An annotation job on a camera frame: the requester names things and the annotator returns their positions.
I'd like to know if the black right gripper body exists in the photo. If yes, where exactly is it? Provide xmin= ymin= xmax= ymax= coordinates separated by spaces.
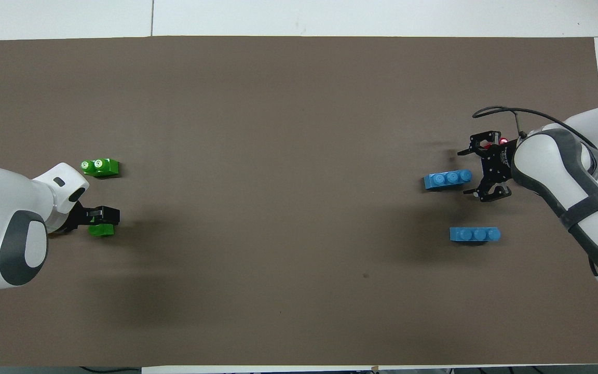
xmin=482 ymin=130 xmax=517 ymax=202

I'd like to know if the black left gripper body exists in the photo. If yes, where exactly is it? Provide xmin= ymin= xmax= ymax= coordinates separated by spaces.
xmin=50 ymin=202 xmax=90 ymax=234

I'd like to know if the blue three-stud brick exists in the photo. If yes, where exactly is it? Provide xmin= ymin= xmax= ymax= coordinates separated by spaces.
xmin=450 ymin=227 xmax=501 ymax=243
xmin=423 ymin=169 xmax=473 ymax=191

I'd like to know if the green brick with white-marked studs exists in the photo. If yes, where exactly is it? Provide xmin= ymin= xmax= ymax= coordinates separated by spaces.
xmin=80 ymin=158 xmax=120 ymax=178

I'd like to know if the brown paper table mat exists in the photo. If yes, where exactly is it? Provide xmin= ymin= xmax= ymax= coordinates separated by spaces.
xmin=0 ymin=35 xmax=598 ymax=367

